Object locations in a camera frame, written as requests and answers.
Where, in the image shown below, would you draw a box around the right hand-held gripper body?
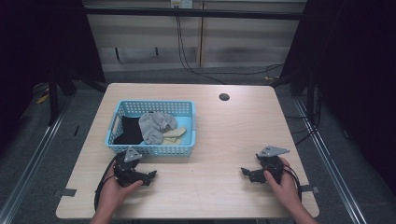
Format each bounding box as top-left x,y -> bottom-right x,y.
255,145 -> 291,185

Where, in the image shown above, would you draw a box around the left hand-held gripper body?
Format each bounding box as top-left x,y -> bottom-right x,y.
113,147 -> 148,188

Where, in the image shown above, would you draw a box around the person's left hand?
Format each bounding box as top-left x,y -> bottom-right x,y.
98,160 -> 145,203

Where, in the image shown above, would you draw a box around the person's right hand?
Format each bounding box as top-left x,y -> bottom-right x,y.
262,157 -> 303,207

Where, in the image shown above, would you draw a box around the light blue plastic basket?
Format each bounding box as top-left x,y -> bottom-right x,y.
104,99 -> 197,158

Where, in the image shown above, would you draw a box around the beige sock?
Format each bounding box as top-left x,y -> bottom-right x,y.
162,125 -> 188,139
161,136 -> 184,147

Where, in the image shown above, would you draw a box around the black sock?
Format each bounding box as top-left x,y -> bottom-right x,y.
112,115 -> 145,146

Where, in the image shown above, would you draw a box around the grey tape strip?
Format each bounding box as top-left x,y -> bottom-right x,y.
51,188 -> 78,198
300,184 -> 320,194

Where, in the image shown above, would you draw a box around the grey sock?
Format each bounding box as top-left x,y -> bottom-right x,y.
137,111 -> 178,146

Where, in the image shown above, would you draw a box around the black stand leg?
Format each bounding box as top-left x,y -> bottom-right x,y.
47,69 -> 61,127

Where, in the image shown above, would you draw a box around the yellow thing on floor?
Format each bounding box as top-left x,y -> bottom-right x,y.
35,92 -> 50,105

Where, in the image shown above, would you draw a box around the black curtain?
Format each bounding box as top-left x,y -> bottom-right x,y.
270,0 -> 396,190
0,0 -> 107,157

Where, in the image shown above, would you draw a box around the right hand-held gripper black cable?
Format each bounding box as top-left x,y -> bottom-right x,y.
281,163 -> 304,202

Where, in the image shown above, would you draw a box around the hand-held gripper black cable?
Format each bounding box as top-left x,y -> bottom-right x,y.
281,163 -> 304,202
93,154 -> 123,213

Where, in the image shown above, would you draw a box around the left hand-held gripper black cable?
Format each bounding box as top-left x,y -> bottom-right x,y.
93,154 -> 123,213

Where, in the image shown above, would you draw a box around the black floor cables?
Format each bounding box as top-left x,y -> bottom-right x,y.
284,83 -> 323,147

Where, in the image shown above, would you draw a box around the metal floor rail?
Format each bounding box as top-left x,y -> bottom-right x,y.
292,96 -> 370,224
0,92 -> 76,224

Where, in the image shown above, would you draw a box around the black wall socket cable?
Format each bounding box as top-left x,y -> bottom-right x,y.
175,7 -> 285,86

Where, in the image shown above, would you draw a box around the black horizontal frame bar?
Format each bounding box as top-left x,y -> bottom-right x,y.
83,7 -> 308,21

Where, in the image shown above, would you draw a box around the white wall socket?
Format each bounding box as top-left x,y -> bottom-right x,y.
169,0 -> 194,9

